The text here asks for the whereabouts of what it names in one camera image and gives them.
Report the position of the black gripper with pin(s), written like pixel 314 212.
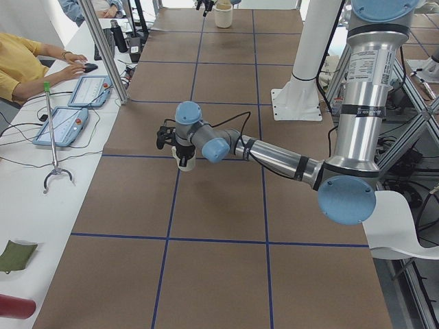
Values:
pixel 183 151

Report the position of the white cup with handle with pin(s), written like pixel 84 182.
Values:
pixel 184 164

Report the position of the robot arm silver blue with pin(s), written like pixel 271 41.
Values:
pixel 345 182

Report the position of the upper blue teach pendant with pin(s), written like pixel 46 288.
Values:
pixel 90 91

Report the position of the blue teach pendant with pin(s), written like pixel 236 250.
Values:
pixel 67 122
pixel 90 91

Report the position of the lower blue teach pendant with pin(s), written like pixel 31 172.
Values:
pixel 67 122

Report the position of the small black labelled device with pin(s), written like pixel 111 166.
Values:
pixel 135 49

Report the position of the metal reacher grabber tool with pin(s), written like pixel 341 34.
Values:
pixel 56 170

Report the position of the black computer mouse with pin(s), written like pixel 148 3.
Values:
pixel 89 67

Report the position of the black water bottle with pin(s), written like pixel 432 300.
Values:
pixel 118 36

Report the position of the beige ceramic jar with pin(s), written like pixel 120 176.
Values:
pixel 223 14

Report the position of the person in yellow shirt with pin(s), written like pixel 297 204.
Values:
pixel 23 75

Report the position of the green fabric pouch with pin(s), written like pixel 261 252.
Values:
pixel 16 256

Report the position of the white chair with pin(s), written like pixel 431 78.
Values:
pixel 390 230

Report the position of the red cylinder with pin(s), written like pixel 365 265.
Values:
pixel 16 308

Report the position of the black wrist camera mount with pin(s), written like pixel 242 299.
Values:
pixel 165 136

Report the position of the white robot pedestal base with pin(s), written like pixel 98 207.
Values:
pixel 298 100

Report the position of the aluminium frame post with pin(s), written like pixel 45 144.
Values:
pixel 97 34

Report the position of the aluminium truss frame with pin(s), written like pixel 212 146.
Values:
pixel 407 155

